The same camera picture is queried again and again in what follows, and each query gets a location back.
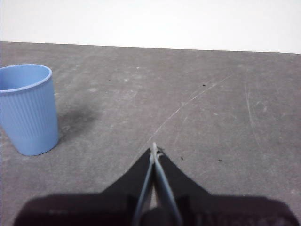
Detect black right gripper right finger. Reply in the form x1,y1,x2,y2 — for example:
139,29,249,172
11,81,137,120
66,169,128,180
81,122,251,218
152,142,299,226

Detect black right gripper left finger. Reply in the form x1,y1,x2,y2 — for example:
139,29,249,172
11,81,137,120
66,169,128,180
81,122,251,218
13,148,154,226

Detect blue ribbed plastic cup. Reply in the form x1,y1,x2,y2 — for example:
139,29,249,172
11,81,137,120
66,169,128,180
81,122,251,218
0,64,59,156

